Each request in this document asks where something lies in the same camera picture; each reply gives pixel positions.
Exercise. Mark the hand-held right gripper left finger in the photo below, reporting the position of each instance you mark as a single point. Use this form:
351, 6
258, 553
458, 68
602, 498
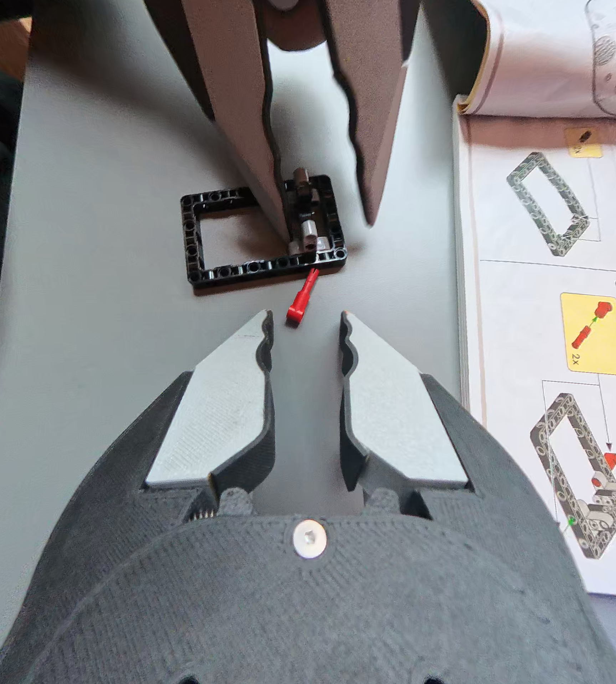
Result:
217, 417

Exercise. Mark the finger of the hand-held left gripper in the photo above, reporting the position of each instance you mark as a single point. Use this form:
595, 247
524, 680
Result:
372, 80
233, 80

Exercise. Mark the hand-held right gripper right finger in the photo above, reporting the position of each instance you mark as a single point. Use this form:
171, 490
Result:
404, 422

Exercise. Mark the long red lego pin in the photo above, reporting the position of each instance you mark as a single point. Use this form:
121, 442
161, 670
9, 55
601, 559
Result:
298, 310

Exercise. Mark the black lego frame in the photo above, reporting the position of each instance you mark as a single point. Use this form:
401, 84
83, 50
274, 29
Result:
254, 265

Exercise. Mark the lego instruction booklet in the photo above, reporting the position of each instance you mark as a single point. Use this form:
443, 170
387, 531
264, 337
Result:
527, 320

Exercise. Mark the person's left hand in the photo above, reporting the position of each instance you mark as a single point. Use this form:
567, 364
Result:
297, 29

